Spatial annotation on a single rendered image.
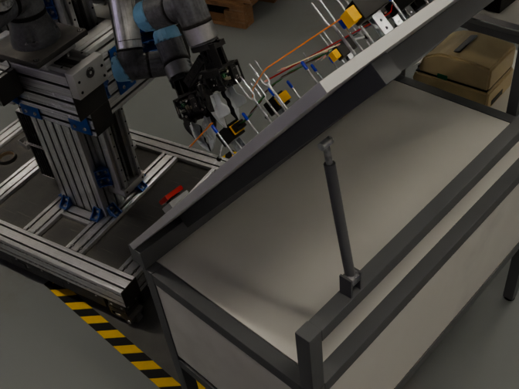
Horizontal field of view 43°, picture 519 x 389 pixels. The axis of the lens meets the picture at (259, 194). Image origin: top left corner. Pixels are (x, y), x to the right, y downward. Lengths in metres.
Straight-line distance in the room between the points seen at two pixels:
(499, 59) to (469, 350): 1.05
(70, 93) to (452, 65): 1.31
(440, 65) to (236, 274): 1.17
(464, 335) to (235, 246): 1.12
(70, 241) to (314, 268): 1.38
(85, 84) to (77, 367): 1.13
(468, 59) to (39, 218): 1.86
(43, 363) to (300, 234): 1.32
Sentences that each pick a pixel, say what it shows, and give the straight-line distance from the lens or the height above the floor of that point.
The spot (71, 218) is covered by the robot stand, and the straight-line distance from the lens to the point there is 2.91.
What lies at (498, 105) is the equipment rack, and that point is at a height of 0.66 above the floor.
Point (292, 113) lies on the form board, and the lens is 0.93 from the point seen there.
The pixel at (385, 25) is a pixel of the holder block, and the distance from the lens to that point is 1.19.
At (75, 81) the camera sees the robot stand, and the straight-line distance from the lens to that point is 2.05.
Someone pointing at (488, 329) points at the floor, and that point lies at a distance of 2.64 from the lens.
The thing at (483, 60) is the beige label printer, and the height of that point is 0.85.
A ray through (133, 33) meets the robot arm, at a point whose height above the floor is 1.23.
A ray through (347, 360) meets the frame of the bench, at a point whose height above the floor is 0.80.
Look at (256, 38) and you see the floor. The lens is 4.38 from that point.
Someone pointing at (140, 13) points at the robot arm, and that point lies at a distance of 1.64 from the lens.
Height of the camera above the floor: 2.09
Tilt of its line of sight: 42 degrees down
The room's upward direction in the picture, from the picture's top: 7 degrees counter-clockwise
